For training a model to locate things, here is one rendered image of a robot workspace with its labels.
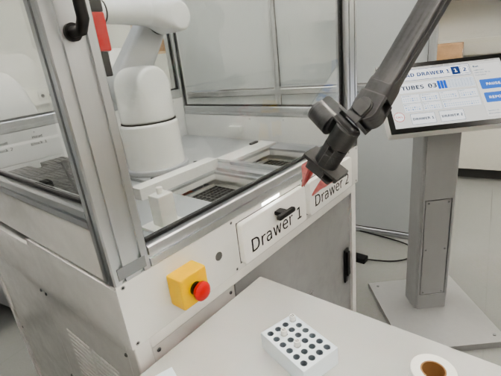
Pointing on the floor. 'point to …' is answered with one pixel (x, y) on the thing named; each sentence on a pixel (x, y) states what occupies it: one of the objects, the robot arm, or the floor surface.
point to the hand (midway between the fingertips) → (309, 188)
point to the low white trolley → (194, 342)
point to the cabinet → (291, 276)
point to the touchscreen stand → (434, 258)
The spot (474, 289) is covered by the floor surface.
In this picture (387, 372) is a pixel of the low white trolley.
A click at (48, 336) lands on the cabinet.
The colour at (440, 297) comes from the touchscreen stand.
